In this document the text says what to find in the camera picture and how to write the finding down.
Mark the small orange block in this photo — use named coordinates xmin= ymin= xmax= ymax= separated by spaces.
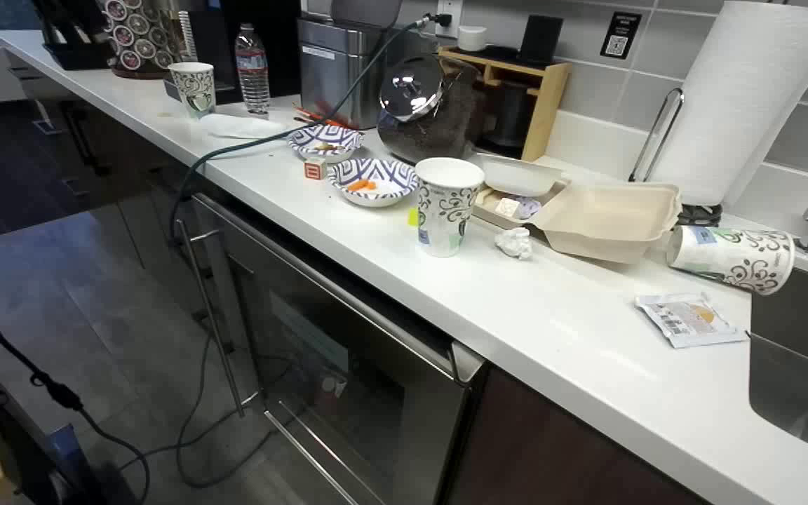
xmin=302 ymin=161 xmax=327 ymax=181

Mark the black knife block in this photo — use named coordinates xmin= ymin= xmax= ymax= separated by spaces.
xmin=31 ymin=0 xmax=111 ymax=70

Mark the upright patterned paper cup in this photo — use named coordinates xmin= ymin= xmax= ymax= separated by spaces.
xmin=414 ymin=157 xmax=486 ymax=255

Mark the near blue patterned bowl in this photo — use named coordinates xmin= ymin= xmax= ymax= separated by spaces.
xmin=333 ymin=157 xmax=417 ymax=207

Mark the blue patterned bowl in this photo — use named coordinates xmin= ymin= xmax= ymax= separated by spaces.
xmin=288 ymin=125 xmax=360 ymax=162
xmin=333 ymin=157 xmax=417 ymax=207

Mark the crumpled white paper ball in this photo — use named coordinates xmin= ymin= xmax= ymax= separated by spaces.
xmin=494 ymin=228 xmax=534 ymax=262

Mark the white shallow dish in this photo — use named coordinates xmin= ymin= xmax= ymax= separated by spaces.
xmin=482 ymin=161 xmax=557 ymax=198

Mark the far blue patterned bowl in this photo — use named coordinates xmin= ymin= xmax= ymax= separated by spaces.
xmin=288 ymin=125 xmax=360 ymax=162

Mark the stainless steel dishwasher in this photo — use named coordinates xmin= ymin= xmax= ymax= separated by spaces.
xmin=176 ymin=193 xmax=482 ymax=505

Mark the white napkin on counter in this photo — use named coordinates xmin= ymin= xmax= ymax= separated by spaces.
xmin=201 ymin=116 xmax=280 ymax=140

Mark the beige takeout clamshell box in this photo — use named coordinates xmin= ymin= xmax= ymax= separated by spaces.
xmin=531 ymin=183 xmax=682 ymax=265

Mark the wooden shelf rack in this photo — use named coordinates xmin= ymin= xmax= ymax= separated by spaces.
xmin=437 ymin=47 xmax=570 ymax=162

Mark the clear plastic water bottle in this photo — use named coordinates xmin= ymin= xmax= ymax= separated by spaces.
xmin=236 ymin=24 xmax=270 ymax=119

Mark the far patterned paper cup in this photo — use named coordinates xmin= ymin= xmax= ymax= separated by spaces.
xmin=167 ymin=61 xmax=215 ymax=119

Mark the flat snack packet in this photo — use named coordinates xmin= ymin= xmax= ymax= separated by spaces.
xmin=633 ymin=293 xmax=745 ymax=349

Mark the chrome paper towel holder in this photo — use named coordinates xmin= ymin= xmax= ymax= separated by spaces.
xmin=628 ymin=87 xmax=685 ymax=183

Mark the patterned ceramic jar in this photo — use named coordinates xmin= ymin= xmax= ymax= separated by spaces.
xmin=97 ymin=0 xmax=180 ymax=80

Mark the tipped patterned paper cup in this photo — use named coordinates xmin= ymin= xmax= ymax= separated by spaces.
xmin=667 ymin=224 xmax=796 ymax=296

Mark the white paper towel roll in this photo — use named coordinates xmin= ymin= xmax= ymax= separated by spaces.
xmin=651 ymin=3 xmax=808 ymax=206

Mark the stainless steel sink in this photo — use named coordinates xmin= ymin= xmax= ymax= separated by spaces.
xmin=750 ymin=269 xmax=808 ymax=444

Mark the black power cable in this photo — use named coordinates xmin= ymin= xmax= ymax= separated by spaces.
xmin=165 ymin=11 xmax=451 ymax=491

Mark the white wall outlet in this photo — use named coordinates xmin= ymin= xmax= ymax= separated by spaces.
xmin=434 ymin=0 xmax=462 ymax=33

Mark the black wall sign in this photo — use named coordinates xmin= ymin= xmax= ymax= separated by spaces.
xmin=600 ymin=11 xmax=642 ymax=59

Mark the black floor cable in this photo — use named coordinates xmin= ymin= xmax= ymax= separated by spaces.
xmin=0 ymin=269 xmax=153 ymax=505

